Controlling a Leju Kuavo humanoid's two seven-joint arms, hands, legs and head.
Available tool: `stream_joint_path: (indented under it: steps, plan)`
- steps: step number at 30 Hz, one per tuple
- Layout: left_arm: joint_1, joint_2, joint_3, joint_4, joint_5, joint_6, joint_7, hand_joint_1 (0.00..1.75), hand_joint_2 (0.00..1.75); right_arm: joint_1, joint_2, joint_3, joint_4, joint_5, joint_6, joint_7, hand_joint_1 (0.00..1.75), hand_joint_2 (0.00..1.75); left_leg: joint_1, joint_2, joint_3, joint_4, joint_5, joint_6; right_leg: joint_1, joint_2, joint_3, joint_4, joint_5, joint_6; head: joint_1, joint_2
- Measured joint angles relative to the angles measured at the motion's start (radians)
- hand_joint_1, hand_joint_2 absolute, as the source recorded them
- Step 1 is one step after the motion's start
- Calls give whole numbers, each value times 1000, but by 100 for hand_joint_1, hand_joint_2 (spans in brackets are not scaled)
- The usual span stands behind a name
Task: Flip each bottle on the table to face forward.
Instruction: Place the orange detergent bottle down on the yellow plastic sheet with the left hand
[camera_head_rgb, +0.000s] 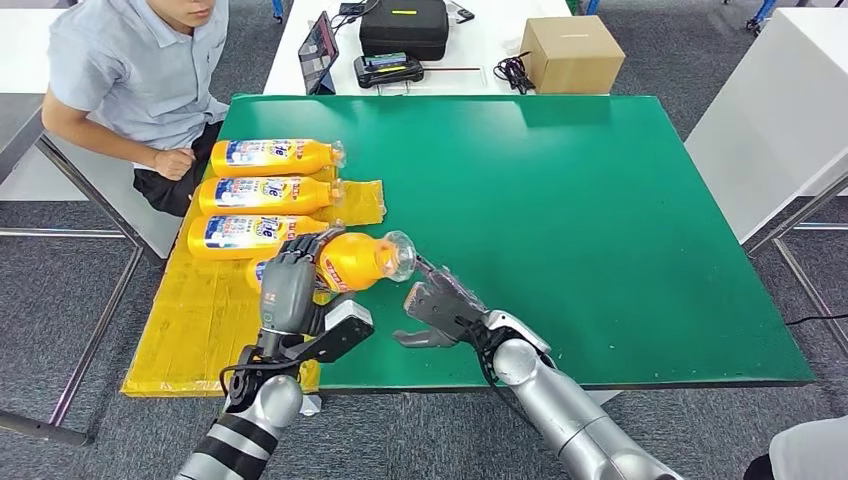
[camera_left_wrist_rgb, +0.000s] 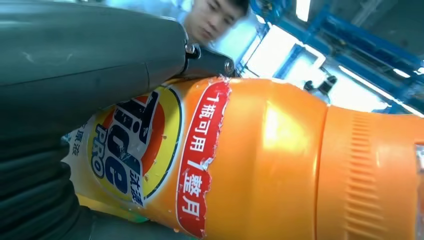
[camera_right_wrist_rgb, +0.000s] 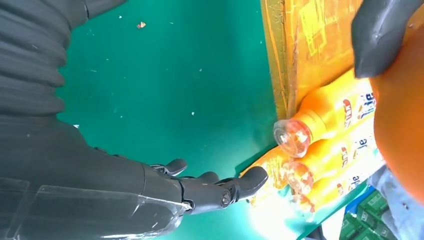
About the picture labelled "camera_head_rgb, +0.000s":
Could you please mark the orange detergent bottle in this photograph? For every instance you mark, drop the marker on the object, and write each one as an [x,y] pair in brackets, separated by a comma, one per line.
[358,262]
[252,238]
[265,161]
[265,197]

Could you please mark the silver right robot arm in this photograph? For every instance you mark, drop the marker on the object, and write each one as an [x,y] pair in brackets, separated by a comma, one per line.
[570,411]

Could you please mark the brown cardboard box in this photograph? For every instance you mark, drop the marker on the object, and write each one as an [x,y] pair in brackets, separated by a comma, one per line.
[573,58]

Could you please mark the white table with equipment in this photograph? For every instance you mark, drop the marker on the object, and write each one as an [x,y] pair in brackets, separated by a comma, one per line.
[477,46]

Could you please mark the small black charger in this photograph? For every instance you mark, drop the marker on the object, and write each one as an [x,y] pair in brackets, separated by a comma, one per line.
[353,8]

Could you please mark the standing person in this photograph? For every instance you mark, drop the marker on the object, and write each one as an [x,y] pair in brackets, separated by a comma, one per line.
[811,450]

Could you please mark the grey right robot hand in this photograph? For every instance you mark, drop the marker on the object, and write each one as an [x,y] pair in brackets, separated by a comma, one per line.
[472,306]

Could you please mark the black tablet on stand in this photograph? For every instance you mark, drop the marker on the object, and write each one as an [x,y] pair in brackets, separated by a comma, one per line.
[319,52]

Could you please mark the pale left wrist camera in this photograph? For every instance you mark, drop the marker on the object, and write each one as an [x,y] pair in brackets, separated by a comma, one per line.
[344,328]

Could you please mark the black zipped carry case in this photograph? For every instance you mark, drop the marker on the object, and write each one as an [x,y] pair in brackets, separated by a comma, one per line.
[404,29]

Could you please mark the blue wheeled cart base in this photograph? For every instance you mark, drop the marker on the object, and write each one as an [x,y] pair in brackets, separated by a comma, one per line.
[762,16]

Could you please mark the grey desk with metal frame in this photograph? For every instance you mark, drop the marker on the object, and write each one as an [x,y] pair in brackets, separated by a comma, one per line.
[23,132]

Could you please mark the seated person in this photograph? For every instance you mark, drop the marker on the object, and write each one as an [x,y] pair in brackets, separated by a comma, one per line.
[132,73]

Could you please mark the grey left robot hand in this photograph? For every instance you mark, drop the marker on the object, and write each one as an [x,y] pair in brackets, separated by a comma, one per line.
[288,291]

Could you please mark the white table foot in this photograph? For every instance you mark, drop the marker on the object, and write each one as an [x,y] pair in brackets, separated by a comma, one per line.
[604,396]
[311,405]

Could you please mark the blue metal frame leg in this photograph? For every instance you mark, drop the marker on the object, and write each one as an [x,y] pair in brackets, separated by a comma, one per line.
[279,9]
[591,6]

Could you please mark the yellow taped cardboard mat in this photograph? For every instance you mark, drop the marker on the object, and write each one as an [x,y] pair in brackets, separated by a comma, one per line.
[199,318]

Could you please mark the white table with metal legs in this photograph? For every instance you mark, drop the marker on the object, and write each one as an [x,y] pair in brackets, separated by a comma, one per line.
[775,119]

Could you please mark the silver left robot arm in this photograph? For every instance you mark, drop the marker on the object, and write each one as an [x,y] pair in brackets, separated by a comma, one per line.
[252,417]

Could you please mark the person's right hand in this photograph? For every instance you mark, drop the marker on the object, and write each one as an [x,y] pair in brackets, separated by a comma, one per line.
[175,164]

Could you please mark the black handheld controller with screen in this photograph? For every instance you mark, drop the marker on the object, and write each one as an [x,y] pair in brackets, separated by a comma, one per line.
[389,69]

